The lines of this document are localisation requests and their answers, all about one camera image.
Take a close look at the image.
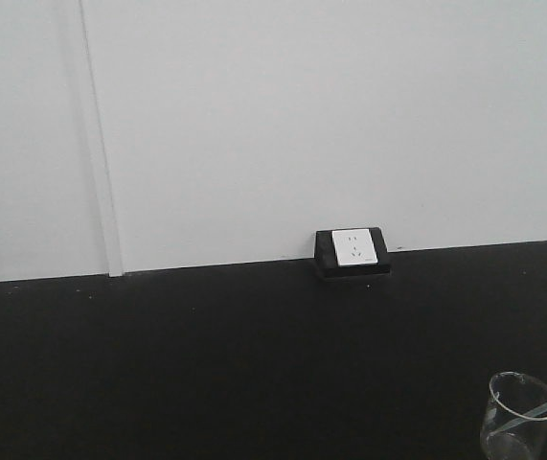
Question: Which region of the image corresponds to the white power socket plate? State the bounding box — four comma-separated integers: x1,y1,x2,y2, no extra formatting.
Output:
331,228,378,267

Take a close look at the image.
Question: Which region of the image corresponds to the clear glass beaker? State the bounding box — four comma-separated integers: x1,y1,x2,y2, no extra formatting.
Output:
480,371,547,460

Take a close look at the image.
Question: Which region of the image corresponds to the black socket housing box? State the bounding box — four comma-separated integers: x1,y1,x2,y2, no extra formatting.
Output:
314,227,392,281

